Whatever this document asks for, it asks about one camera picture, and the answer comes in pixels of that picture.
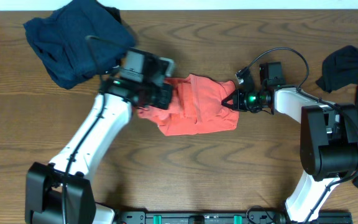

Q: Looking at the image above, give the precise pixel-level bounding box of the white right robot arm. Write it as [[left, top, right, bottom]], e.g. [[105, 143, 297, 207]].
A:
[[221, 85, 358, 223]]

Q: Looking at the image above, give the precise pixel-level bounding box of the red printed t-shirt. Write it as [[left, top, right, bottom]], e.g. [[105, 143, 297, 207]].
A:
[[137, 74, 239, 136]]

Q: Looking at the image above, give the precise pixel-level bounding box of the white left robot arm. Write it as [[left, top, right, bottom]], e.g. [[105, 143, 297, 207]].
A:
[[25, 78, 173, 223]]

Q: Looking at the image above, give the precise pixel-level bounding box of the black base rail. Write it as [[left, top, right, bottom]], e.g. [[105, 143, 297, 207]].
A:
[[113, 210, 354, 224]]

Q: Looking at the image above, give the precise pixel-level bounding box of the navy blue folded shirt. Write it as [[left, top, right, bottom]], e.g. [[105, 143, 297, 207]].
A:
[[23, 0, 135, 89]]

